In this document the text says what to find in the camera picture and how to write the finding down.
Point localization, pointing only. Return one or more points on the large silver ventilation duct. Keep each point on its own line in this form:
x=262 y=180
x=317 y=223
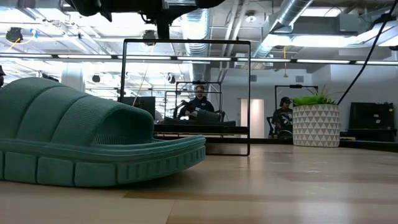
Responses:
x=292 y=11

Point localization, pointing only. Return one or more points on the white door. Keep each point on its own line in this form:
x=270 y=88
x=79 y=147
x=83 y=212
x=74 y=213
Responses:
x=256 y=118

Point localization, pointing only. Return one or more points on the teal green slide sandal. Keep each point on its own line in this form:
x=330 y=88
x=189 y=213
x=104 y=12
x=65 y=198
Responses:
x=77 y=124

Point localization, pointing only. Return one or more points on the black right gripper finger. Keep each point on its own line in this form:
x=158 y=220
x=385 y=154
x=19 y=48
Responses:
x=163 y=29

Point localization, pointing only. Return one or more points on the white column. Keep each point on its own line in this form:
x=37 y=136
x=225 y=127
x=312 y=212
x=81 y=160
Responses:
x=73 y=77

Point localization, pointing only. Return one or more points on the black ceiling fixture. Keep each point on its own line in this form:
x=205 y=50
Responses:
x=149 y=35
x=14 y=34

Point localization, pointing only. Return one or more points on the black slide sandal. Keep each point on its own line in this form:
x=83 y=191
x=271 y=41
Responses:
x=124 y=5

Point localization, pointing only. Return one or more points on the black table frame rails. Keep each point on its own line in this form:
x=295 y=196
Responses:
x=270 y=140

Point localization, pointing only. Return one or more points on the green plant white patterned pot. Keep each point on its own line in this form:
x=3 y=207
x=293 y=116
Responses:
x=315 y=124

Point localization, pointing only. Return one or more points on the wooden shelf black metal frame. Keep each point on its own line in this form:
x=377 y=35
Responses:
x=202 y=129

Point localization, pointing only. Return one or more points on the ribbed silver ventilation duct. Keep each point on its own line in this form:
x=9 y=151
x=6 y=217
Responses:
x=196 y=28

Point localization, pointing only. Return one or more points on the black cabinet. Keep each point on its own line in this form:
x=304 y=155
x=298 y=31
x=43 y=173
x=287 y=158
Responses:
x=371 y=119

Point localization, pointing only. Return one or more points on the black background station frame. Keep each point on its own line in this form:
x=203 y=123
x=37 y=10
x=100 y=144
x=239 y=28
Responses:
x=199 y=82
x=295 y=86

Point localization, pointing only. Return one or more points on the long ceiling light strip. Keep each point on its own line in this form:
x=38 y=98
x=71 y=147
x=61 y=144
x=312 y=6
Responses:
x=202 y=58

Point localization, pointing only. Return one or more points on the person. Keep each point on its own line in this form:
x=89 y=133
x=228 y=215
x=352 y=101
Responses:
x=282 y=116
x=202 y=104

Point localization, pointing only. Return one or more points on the black round ceiling speaker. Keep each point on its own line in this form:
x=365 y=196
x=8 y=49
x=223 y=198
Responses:
x=170 y=78
x=96 y=78

